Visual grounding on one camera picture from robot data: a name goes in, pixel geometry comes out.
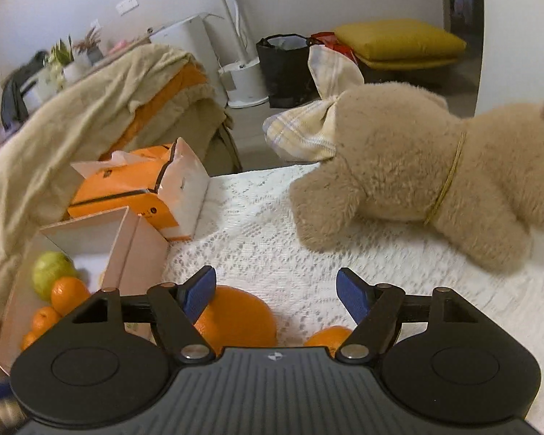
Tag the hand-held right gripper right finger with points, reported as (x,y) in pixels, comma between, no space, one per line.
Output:
(351,295)

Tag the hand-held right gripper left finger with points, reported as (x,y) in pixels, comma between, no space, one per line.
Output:
(201,291)

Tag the small mandarin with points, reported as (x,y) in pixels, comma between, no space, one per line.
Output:
(70,294)
(31,340)
(326,340)

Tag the large orange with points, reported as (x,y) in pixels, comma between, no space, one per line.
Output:
(245,321)

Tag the pink cardboard box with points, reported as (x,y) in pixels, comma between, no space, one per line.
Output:
(131,253)

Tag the white lace tablecloth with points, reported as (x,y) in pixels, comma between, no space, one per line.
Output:
(263,235)

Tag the beige plush toy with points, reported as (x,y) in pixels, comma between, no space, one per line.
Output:
(412,163)

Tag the mandarin with stem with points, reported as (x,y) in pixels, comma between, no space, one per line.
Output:
(45,319)

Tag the orange fleece blanket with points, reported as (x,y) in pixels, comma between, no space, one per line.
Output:
(181,84)

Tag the white floor stand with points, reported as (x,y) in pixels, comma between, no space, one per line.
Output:
(245,81)

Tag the beige blanket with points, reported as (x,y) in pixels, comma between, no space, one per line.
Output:
(36,154)

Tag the black bag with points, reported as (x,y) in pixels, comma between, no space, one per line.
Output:
(283,72)

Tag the mustard yellow cushion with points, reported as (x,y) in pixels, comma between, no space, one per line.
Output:
(408,63)
(399,36)

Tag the red bag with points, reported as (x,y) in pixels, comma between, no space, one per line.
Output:
(340,47)

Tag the green potted plant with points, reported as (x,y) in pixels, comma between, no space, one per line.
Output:
(65,61)

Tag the reddish potted plant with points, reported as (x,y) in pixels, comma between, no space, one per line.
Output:
(90,45)

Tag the dark bag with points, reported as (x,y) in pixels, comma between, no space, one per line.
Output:
(16,90)

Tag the white wall socket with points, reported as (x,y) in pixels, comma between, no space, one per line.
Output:
(127,5)

